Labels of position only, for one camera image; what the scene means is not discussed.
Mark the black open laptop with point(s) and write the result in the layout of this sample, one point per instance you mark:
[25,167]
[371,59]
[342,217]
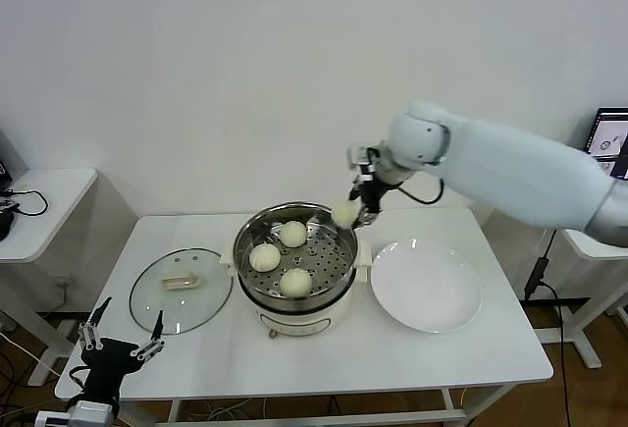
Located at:
[4,174]

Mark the grey open laptop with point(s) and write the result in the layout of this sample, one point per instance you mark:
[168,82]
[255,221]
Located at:
[613,132]

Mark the white steamed baozi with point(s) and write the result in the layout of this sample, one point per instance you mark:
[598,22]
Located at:
[293,234]
[345,214]
[295,283]
[265,256]

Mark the perforated steel steamer basket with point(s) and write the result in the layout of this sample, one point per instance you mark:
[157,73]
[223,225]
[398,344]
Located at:
[324,260]

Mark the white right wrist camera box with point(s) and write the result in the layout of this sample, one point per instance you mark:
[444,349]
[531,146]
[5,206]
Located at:
[363,159]

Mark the cream electric cooker pot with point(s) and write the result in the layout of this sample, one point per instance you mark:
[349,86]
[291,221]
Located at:
[304,321]

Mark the white side table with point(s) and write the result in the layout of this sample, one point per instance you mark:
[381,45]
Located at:
[59,211]
[598,252]

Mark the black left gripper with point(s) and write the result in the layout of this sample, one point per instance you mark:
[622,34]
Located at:
[108,358]

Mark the round glass pot lid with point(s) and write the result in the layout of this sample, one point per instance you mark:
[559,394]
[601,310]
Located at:
[162,309]

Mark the white wall socket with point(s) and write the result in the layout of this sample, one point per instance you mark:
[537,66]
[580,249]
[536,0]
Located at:
[66,283]

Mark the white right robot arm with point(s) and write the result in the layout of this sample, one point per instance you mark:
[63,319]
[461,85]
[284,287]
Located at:
[515,172]

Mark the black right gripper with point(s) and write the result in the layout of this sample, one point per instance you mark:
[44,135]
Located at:
[375,189]

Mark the small black white dongle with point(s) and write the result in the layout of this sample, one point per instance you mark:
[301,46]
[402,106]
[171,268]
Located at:
[6,204]

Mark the round white plate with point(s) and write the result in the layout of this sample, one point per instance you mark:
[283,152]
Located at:
[427,284]

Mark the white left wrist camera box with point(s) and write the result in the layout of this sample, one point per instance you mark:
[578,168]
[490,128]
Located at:
[51,420]

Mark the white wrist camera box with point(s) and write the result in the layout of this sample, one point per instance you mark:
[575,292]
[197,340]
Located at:
[51,420]
[363,159]

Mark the white table frame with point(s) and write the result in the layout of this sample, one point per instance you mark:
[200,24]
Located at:
[454,400]

